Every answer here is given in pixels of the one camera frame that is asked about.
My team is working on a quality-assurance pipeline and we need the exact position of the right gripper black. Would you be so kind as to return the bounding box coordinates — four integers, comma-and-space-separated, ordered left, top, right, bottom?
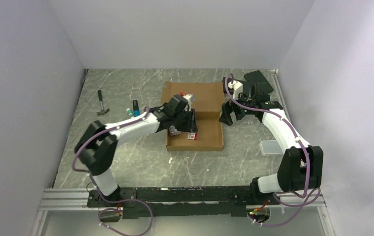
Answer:
219, 89, 256, 126

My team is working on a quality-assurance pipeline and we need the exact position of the red staples box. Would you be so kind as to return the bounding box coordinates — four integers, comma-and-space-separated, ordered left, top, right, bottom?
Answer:
187, 132, 197, 140

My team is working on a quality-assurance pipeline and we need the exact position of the brown cardboard box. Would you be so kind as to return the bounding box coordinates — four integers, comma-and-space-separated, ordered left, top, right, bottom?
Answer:
160, 81, 226, 152

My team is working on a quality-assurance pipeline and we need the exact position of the blue capped marker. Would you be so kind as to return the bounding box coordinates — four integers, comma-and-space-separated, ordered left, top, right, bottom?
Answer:
132, 100, 140, 117

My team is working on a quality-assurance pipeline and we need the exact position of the green white glue stick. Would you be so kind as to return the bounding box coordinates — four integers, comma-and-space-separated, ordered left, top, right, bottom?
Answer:
126, 108, 135, 118

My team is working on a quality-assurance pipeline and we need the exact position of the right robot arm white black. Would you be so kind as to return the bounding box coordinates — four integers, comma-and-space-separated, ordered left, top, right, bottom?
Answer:
219, 80, 323, 204

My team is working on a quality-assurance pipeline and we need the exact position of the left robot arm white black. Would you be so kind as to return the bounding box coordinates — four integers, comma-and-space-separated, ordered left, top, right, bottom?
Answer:
72, 94, 198, 207

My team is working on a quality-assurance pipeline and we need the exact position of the black foam block near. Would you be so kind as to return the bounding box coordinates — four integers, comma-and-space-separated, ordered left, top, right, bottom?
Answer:
222, 77, 250, 96

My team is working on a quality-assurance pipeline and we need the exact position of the black foam block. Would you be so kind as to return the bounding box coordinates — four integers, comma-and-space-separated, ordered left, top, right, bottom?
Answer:
244, 70, 269, 85
222, 77, 250, 96

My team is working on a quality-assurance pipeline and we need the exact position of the black foam block far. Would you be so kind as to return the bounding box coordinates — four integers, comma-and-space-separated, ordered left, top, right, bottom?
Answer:
244, 70, 269, 85

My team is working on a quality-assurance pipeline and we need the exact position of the white rectangular tray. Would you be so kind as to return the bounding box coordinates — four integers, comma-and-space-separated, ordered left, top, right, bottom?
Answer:
259, 140, 283, 156

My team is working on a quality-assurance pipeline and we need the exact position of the small black hammer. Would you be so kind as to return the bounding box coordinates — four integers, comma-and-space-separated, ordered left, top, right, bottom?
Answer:
96, 89, 110, 116

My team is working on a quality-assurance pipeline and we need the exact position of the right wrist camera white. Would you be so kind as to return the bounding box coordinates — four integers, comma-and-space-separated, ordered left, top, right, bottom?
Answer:
228, 81, 243, 100

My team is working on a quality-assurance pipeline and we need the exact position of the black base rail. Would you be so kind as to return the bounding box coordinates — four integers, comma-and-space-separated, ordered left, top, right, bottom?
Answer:
87, 185, 277, 219

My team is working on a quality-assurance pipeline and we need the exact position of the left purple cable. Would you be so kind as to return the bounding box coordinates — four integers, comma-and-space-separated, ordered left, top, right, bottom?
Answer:
72, 106, 155, 236

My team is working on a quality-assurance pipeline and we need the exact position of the purple cable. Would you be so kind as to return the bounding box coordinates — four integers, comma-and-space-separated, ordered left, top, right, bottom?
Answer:
224, 73, 322, 228
72, 106, 155, 236

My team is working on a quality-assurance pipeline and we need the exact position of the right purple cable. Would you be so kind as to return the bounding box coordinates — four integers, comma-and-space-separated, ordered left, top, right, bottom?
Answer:
224, 73, 322, 228

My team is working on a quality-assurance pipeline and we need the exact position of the aluminium frame rail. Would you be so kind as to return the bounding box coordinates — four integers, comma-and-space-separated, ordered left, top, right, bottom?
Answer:
39, 188, 89, 211

